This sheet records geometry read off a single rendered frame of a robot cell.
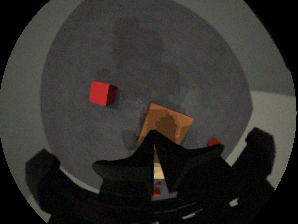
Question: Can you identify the red cube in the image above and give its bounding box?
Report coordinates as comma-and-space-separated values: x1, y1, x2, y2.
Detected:
153, 188, 160, 196
208, 137, 221, 147
89, 81, 117, 107

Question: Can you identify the brown square block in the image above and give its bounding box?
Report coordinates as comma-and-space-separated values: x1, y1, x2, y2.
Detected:
136, 101, 193, 147

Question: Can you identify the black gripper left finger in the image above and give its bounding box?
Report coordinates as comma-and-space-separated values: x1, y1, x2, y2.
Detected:
92, 131, 154, 196

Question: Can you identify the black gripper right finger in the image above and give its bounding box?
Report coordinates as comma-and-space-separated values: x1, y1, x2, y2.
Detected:
153, 131, 225, 193

